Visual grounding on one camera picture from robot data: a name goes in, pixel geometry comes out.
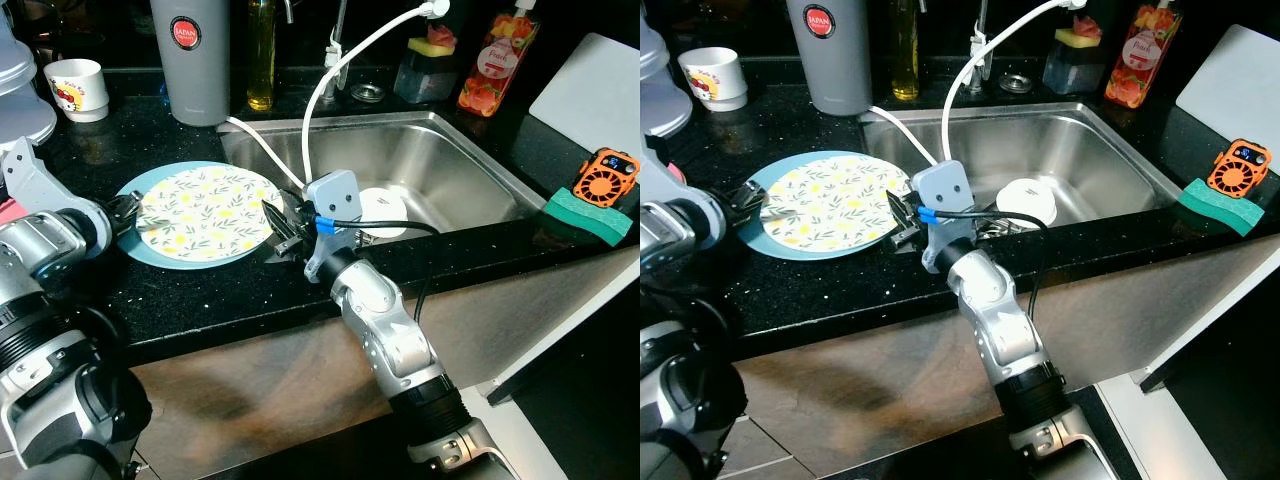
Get green sponge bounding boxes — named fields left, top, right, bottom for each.
left=1176, top=177, right=1264, bottom=238
left=542, top=186, right=635, bottom=249

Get peach dish soap bottle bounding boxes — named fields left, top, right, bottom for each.
left=1103, top=0, right=1184, bottom=110
left=457, top=0, right=542, bottom=119

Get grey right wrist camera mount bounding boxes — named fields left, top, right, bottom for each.
left=910, top=159, right=977, bottom=275
left=302, top=169, right=362, bottom=283

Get short white cable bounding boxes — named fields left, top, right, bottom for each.
left=868, top=105, right=941, bottom=167
left=224, top=116, right=307, bottom=191

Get white cartoon print mug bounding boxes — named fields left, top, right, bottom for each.
left=678, top=47, right=749, bottom=113
left=43, top=58, right=110, bottom=123

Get long arching white cable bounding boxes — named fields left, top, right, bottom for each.
left=301, top=0, right=453, bottom=191
left=940, top=0, right=1089, bottom=166

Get small white bowl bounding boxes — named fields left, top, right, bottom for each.
left=995, top=176, right=1059, bottom=230
left=357, top=187, right=410, bottom=240

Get white cutting board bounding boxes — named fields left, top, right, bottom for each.
left=1174, top=24, right=1280, bottom=143
left=527, top=32, right=641, bottom=157

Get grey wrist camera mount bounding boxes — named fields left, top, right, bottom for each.
left=302, top=169, right=362, bottom=283
left=0, top=135, right=63, bottom=216
left=910, top=159, right=977, bottom=275

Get floral lemon print plate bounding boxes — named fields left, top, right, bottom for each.
left=135, top=165, right=286, bottom=263
left=763, top=155, right=914, bottom=252

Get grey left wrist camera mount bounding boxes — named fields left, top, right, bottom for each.
left=0, top=135, right=63, bottom=216

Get grey thermos with red label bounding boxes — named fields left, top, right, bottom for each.
left=785, top=0, right=874, bottom=117
left=149, top=0, right=234, bottom=128

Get yellow oil bottle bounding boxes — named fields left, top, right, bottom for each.
left=246, top=0, right=277, bottom=113
left=890, top=0, right=920, bottom=103

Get stacked clear plastic containers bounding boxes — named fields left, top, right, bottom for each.
left=640, top=8, right=694, bottom=141
left=0, top=10, right=59, bottom=153

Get sponge holder with yellow sponge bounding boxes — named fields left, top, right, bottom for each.
left=1041, top=14, right=1107, bottom=96
left=393, top=24, right=460, bottom=105

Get stainless steel sink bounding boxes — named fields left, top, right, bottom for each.
left=860, top=100, right=1188, bottom=238
left=217, top=110, right=548, bottom=248

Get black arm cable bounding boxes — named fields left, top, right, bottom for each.
left=318, top=218, right=442, bottom=321
left=930, top=207, right=1053, bottom=306

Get metal sink faucet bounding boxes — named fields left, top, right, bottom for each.
left=968, top=0, right=1003, bottom=96
left=318, top=0, right=353, bottom=103

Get orange handheld fan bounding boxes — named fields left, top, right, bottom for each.
left=572, top=148, right=641, bottom=207
left=1206, top=138, right=1274, bottom=199

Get brown cabinet front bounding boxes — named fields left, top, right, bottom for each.
left=735, top=232, right=1280, bottom=480
left=128, top=245, right=641, bottom=480

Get light blue plate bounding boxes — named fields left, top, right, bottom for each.
left=114, top=160, right=288, bottom=270
left=737, top=150, right=916, bottom=263

